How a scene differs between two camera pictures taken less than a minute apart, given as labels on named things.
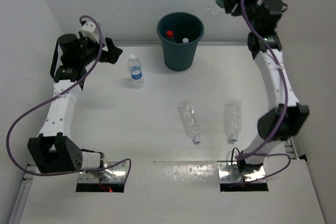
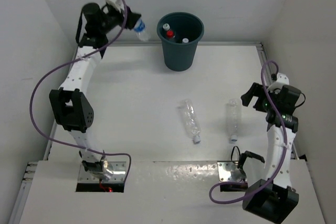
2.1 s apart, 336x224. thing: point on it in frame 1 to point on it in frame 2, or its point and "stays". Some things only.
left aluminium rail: (23, 191) stays
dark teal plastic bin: (179, 51) stays
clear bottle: (233, 118) stays
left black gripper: (111, 55) to (132, 19)
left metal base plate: (116, 174) stays
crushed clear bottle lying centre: (188, 112) stays
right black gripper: (231, 1) to (255, 90)
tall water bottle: (135, 66) to (140, 31)
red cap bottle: (169, 34) stays
